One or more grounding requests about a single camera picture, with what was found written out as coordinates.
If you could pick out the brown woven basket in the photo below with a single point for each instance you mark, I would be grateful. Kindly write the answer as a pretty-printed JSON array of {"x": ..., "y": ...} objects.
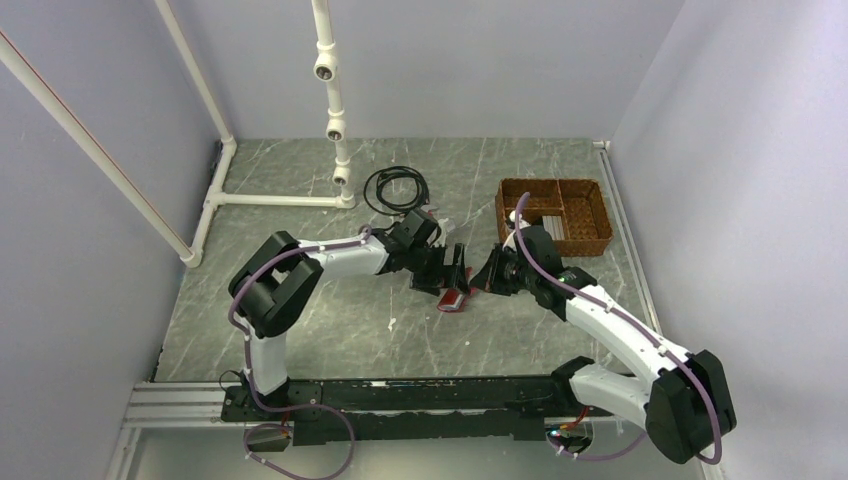
[{"x": 573, "y": 210}]

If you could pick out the red handled adjustable wrench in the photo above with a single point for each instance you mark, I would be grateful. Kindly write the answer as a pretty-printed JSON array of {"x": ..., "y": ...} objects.
[{"x": 445, "y": 227}]

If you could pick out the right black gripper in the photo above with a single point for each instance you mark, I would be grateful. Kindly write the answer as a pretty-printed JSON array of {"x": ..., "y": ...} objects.
[{"x": 488, "y": 278}]

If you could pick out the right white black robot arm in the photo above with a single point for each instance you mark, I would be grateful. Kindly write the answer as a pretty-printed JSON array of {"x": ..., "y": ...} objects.
[{"x": 680, "y": 399}]

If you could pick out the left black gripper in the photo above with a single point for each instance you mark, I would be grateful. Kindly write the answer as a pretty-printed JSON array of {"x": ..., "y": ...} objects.
[{"x": 443, "y": 276}]

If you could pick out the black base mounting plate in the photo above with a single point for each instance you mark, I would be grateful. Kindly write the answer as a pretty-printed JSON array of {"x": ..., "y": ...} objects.
[{"x": 335, "y": 425}]

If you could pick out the red leather card holder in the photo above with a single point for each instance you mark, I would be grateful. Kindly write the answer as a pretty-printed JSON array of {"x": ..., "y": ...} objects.
[{"x": 451, "y": 302}]

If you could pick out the white pvc pipe frame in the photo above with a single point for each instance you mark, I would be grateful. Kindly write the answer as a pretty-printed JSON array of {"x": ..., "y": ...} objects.
[{"x": 191, "y": 254}]

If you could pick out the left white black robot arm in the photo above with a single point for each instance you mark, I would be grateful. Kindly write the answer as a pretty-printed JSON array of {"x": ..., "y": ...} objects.
[{"x": 270, "y": 292}]

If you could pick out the aluminium extrusion rail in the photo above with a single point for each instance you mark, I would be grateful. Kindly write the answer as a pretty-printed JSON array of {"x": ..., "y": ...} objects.
[{"x": 213, "y": 404}]

